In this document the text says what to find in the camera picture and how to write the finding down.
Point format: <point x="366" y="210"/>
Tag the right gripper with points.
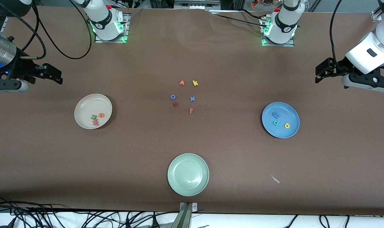
<point x="21" y="68"/>

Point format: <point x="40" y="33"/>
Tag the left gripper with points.
<point x="336" y="66"/>

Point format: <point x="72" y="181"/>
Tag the pink foam letter w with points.
<point x="96" y="123"/>

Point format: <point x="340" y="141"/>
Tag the blue foam letter m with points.
<point x="276" y="115"/>

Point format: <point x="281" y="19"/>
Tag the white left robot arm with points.
<point x="285" y="25"/>

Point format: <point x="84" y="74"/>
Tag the beige brown plate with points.
<point x="87" y="107"/>

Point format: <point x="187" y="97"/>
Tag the blue plate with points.
<point x="286" y="110"/>

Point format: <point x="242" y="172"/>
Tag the white paper scrap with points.
<point x="275" y="179"/>

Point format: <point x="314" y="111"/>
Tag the grey metal box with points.
<point x="196" y="3"/>

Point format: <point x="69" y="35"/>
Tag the pale green plate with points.
<point x="188" y="174"/>

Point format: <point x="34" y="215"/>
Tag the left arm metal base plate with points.
<point x="279" y="45"/>

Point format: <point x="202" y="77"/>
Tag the aluminium frame rail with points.
<point x="375" y="15"/>

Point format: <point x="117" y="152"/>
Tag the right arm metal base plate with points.
<point x="127" y="31"/>

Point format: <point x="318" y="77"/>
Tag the grey metal bracket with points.
<point x="185" y="215"/>

